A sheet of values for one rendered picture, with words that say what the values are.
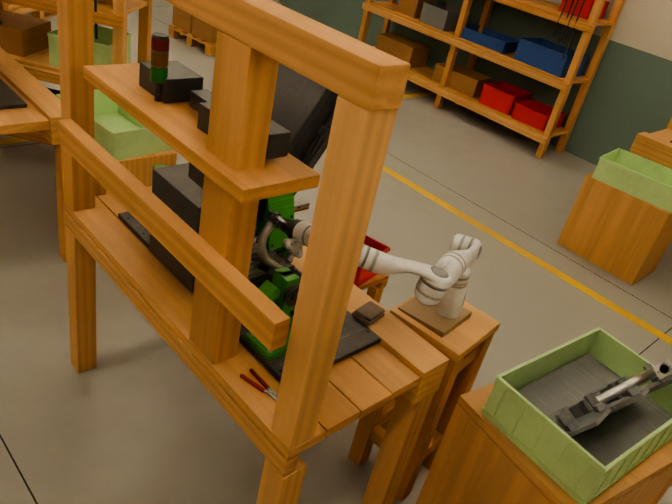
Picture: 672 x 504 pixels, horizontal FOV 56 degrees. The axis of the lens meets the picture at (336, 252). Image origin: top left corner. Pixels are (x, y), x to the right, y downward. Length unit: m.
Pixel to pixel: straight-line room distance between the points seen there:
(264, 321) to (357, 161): 0.51
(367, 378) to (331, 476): 0.94
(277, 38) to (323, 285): 0.55
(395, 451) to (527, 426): 0.56
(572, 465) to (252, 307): 1.07
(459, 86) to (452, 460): 5.88
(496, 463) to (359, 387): 0.53
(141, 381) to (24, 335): 0.65
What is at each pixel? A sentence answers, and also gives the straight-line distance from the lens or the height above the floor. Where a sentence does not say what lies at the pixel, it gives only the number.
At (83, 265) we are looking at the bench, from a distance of 2.86.
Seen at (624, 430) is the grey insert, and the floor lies 0.85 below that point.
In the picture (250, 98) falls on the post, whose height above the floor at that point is 1.73.
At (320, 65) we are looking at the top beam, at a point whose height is 1.89.
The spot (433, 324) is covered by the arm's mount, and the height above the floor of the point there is 0.87.
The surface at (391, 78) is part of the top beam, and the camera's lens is 1.24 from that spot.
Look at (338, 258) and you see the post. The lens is 1.38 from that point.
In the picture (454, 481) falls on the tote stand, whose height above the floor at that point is 0.47.
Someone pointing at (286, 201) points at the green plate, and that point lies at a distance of 2.17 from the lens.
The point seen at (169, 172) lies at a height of 1.24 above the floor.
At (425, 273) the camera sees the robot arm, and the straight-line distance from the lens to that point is 1.88.
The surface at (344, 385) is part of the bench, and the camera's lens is 2.00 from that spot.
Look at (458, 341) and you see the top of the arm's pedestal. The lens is 2.37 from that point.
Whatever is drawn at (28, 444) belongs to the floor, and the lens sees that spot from 2.98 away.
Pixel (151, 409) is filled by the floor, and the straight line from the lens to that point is 3.06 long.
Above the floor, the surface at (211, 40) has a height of 0.17.
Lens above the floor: 2.23
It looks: 31 degrees down
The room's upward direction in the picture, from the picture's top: 13 degrees clockwise
